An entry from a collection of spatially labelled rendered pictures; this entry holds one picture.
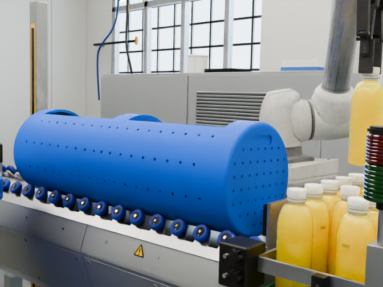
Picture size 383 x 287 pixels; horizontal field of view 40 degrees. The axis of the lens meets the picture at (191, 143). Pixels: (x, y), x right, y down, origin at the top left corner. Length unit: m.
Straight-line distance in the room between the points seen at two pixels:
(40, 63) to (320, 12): 2.36
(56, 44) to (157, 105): 3.17
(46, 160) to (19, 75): 4.97
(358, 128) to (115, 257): 0.73
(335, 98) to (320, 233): 0.90
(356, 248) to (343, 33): 1.01
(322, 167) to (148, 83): 2.26
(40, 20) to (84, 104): 4.57
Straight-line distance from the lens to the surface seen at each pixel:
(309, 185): 1.12
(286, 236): 1.06
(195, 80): 3.59
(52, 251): 1.72
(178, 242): 1.32
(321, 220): 1.12
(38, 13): 2.52
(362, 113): 1.17
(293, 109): 1.94
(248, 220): 1.26
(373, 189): 0.73
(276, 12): 4.42
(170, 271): 1.33
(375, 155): 0.72
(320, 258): 1.14
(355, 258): 1.01
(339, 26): 1.86
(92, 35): 6.97
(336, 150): 3.12
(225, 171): 1.16
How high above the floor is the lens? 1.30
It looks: 5 degrees down
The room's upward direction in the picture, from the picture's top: 1 degrees clockwise
